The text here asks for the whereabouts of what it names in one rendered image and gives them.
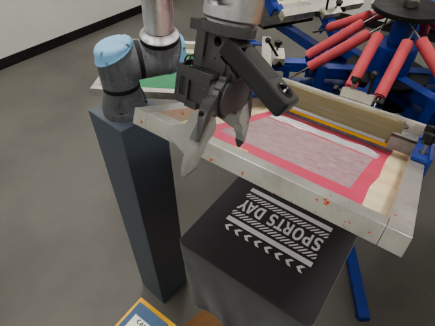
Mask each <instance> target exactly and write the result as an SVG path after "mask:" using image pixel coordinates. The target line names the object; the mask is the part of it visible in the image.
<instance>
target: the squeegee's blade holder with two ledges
mask: <svg viewBox="0 0 435 326"><path fill-rule="evenodd" d="M291 109H292V110H295V111H298V112H300V113H303V114H306V115H308V116H312V117H314V118H317V119H319V120H322V121H325V122H327V123H330V124H333V125H336V126H338V127H341V128H344V129H347V130H349V131H352V132H354V133H357V134H360V135H362V136H366V137H368V138H371V139H373V140H376V141H379V142H382V143H384V142H385V139H383V138H380V137H378V136H375V135H371V134H369V133H366V132H364V131H361V130H358V129H355V128H353V127H350V126H348V125H344V124H342V123H339V122H336V121H334V120H330V119H328V118H325V117H323V116H320V115H317V114H314V113H311V112H309V111H306V110H303V109H300V108H298V107H295V106H294V107H292V108H291Z"/></svg>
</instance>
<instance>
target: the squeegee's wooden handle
mask: <svg viewBox="0 0 435 326"><path fill-rule="evenodd" d="M286 84H288V86H289V87H290V88H291V89H292V90H293V92H294V93H295V94H296V95H297V96H298V98H299V101H298V103H297V104H296V105H295V107H298V108H300V109H303V110H306V111H309V112H311V113H314V114H317V115H320V116H323V117H325V118H328V119H330V120H334V121H336V122H339V123H342V124H344V125H348V126H350V127H353V128H355V129H358V130H361V131H364V132H366V133H369V134H371V135H375V136H378V137H380V138H383V139H385V143H388V141H389V139H390V137H391V135H392V132H393V131H394V132H396V133H400V134H401V132H402V130H403V128H404V126H405V124H406V122H404V121H401V120H398V119H395V118H392V117H389V116H386V115H383V114H380V113H377V112H375V111H371V110H369V109H365V108H363V107H359V106H357V105H353V104H351V103H348V102H344V101H342V100H338V99H336V98H332V97H330V96H326V95H324V94H320V93H318V92H315V91H311V90H309V89H305V88H303V87H299V86H297V85H293V84H291V83H287V82H286Z"/></svg>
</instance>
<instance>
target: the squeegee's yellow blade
mask: <svg viewBox="0 0 435 326"><path fill-rule="evenodd" d="M289 111H291V112H292V113H296V114H299V115H301V116H304V117H306V118H309V119H312V120H314V121H317V122H320V123H322V124H325V125H328V126H330V127H334V128H335V129H339V130H341V131H344V132H346V133H349V134H351V135H355V136H358V137H360V138H363V139H365V140H368V141H371V142H373V143H376V144H379V145H381V146H384V147H386V145H387V143H382V142H379V141H376V140H373V139H371V138H368V137H366V136H362V135H360V134H357V133H354V132H352V131H349V130H347V129H344V128H341V127H338V126H336V125H333V124H330V123H327V122H325V121H322V120H319V119H317V118H314V117H312V116H308V115H306V114H303V113H300V112H298V111H295V110H292V109H290V110H289Z"/></svg>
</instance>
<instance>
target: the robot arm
mask: <svg viewBox="0 0 435 326"><path fill-rule="evenodd" d="M264 4H265V0H204V5H203V14H204V15H205V16H206V17H202V18H201V19H200V18H197V17H191V20H190V28H193V29H196V30H197V33H196V39H195V48H194V54H191V55H190V54H189V55H186V49H185V48H186V45H185V42H184V38H183V36H182V35H181V34H180V33H179V31H178V30H177V29H176V28H175V27H174V25H173V0H141V6H142V17H143V23H144V27H143V28H142V29H141V30H140V34H139V36H140V39H136V40H132V38H131V37H130V36H128V35H125V34H123V35H121V34H117V35H113V36H109V37H107V38H104V39H102V40H101V41H99V42H98V43H97V44H96V45H95V47H94V50H93V53H94V57H95V65H96V67H97V70H98V74H99V77H100V81H101V84H102V88H103V92H104V93H103V99H102V110H103V114H104V116H105V117H106V118H107V119H108V120H111V121H114V122H130V121H133V117H134V112H135V108H136V107H145V106H149V101H148V98H147V97H146V95H145V93H144V91H143V90H142V88H141V86H140V81H139V80H141V79H146V78H152V77H156V76H162V75H166V74H173V73H175V72H176V79H175V90H174V97H173V98H174V100H177V101H179V102H182V103H184V106H187V107H189V108H191V109H193V110H196V109H199V110H196V111H194V112H193V113H192V114H191V115H190V117H189V119H188V121H187V122H186V123H184V124H174V125H172V126H171V127H170V128H169V130H168V132H167V136H168V139H169V140H170V141H171V142H172V143H173V144H174V145H176V146H177V147H178V148H179V149H180V150H181V151H182V152H183V153H184V156H183V161H182V164H181V176H183V177H186V176H187V175H189V174H190V173H191V172H193V171H194V170H195V169H196V168H197V165H198V162H199V159H200V158H201V156H202V155H203V153H204V151H205V147H206V145H207V143H208V141H209V140H210V139H211V137H212V136H213V134H214V133H215V131H216V117H219V118H220V119H221V120H222V121H224V122H226V123H227V124H228V125H230V126H231V127H233V128H234V131H235V132H236V138H235V140H236V145H237V147H240V146H241V145H242V144H243V143H244V142H245V139H246V136H247V131H248V128H249V120H250V119H251V111H252V91H253V93H254V94H255V95H256V96H257V97H258V98H259V99H260V100H261V101H262V103H263V104H264V105H265V106H266V108H268V110H270V112H271V113H272V114H273V115H274V116H280V115H281V114H284V113H286V112H287V111H289V110H290V109H291V108H292V107H294V106H295V105H296V104H297V103H298V101H299V98H298V96H297V95H296V94H295V93H294V92H293V90H292V89H291V88H290V87H289V86H288V84H286V82H284V81H283V79H282V78H281V77H280V76H279V75H278V73H277V72H276V71H275V70H274V69H273V68H272V67H271V66H270V65H269V63H268V62H267V61H266V60H265V59H264V58H263V56H262V55H261V54H260V53H259V52H258V51H257V50H256V49H255V48H254V46H253V45H252V44H251V43H250V42H249V40H248V39H255V38H256V33H257V29H258V28H257V27H255V26H257V25H259V24H260V23H261V19H262V14H263V8H264ZM188 56H190V57H189V59H187V57H188ZM191 56H193V58H191ZM191 65H193V66H191ZM179 75H180V77H179ZM178 86H179V88H178ZM251 90H252V91H251Z"/></svg>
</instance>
